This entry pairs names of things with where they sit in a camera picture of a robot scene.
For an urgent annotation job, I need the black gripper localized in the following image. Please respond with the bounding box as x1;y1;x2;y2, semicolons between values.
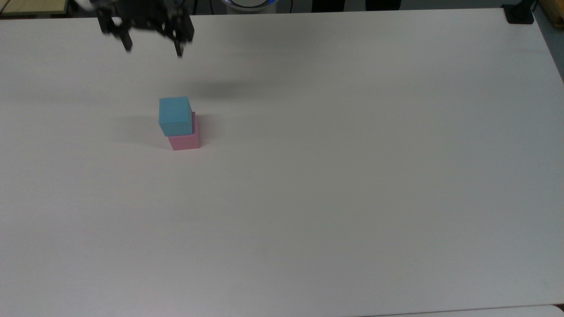
90;0;196;58

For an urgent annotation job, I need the blue foam cube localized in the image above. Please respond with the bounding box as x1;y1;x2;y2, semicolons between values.
159;96;195;136

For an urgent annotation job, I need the pink foam cube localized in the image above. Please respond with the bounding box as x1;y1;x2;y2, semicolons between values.
168;112;201;151

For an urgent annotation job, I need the light wooden board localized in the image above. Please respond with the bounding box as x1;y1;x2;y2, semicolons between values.
535;0;564;29
0;0;71;18

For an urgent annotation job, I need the black floor object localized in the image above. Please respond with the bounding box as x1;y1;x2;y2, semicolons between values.
365;0;402;11
311;0;345;12

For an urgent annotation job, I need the black camera stand base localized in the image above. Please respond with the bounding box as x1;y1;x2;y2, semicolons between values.
502;0;539;25

